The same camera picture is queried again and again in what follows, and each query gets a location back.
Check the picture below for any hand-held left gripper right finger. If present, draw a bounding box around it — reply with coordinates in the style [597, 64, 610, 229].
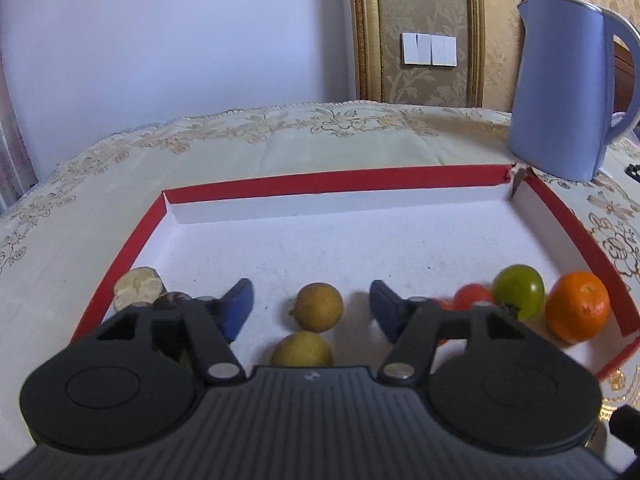
[370, 280, 528, 387]

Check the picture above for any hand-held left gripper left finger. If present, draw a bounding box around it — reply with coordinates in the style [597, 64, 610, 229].
[92, 278, 254, 386]

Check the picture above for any red cherry tomato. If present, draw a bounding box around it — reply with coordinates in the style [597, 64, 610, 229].
[434, 297, 457, 347]
[452, 283, 496, 311]

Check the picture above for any sugarcane piece with smooth end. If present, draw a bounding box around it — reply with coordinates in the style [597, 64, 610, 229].
[151, 291, 196, 373]

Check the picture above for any yellow longan fruit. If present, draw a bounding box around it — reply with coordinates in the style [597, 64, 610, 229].
[289, 283, 345, 333]
[271, 331, 334, 367]

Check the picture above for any red cardboard box tray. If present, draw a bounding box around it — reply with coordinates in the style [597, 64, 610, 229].
[70, 164, 640, 386]

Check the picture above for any sugarcane piece with rough end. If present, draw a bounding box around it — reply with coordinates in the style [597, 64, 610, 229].
[113, 266, 164, 312]

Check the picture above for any orange tangerine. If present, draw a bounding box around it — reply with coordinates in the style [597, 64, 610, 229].
[545, 271, 612, 344]

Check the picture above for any green tomato with dark stem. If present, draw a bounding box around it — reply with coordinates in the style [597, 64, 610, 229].
[492, 265, 547, 324]

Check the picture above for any beige embroidered tablecloth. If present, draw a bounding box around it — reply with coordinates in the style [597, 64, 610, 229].
[0, 101, 640, 461]

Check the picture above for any dark object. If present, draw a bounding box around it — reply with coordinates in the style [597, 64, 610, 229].
[597, 404, 640, 463]

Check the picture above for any patterned pink curtain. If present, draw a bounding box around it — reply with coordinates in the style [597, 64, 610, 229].
[0, 60, 40, 213]

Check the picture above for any blue electric kettle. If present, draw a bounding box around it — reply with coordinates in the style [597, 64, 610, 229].
[508, 0, 640, 184]

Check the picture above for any brown wooden headboard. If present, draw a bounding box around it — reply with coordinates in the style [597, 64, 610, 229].
[612, 40, 640, 117]

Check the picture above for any white wall light switch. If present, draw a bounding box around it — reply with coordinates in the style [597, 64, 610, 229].
[401, 31, 458, 68]

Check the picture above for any gold wall panel frame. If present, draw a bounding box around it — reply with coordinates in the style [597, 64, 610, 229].
[347, 0, 487, 109]

